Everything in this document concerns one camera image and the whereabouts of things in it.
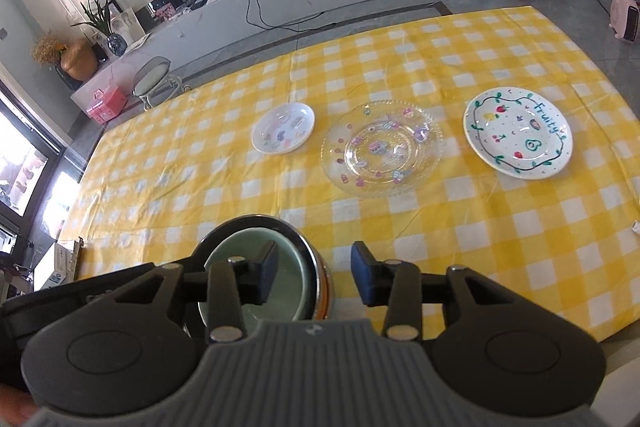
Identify pink storage box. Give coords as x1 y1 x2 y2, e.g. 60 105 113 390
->
86 86 126 124

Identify orange steel bowl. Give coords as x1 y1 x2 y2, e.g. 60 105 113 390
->
191 213 332 325

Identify dark framed window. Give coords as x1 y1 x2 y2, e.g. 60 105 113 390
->
0 79 87 260

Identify grey cushioned metal stool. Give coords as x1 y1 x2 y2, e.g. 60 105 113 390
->
132 56 182 110

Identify person's left hand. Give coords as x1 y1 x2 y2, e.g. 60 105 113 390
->
0 387 36 427

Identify brown round vase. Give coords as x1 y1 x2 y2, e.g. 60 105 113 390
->
60 39 99 80

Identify green ceramic bowl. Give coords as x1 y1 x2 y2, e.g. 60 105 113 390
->
197 228 317 324

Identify white paper box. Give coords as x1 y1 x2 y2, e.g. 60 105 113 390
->
34 238 81 294

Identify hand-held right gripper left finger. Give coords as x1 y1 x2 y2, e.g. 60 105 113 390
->
117 241 279 344

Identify dried orange flowers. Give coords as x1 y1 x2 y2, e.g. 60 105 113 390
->
31 33 66 66

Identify white fruit-print plate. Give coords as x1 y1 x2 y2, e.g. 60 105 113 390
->
463 85 574 180

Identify black cable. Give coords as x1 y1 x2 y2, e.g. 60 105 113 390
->
245 0 322 30

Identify white photo card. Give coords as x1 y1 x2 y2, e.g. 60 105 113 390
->
107 7 142 46

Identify yellow checked tablecloth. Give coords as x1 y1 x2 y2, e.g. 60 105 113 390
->
57 6 640 348

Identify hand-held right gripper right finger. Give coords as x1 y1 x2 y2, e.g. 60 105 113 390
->
351 241 506 341

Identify small white sticker plate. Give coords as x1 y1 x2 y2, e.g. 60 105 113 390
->
251 102 316 154

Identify pink heater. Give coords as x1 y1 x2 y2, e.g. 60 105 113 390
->
607 0 640 43

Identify clear glass plate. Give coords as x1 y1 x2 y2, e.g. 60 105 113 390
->
320 99 444 199

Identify green plant in blue vase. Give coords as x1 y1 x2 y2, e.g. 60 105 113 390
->
71 0 127 58

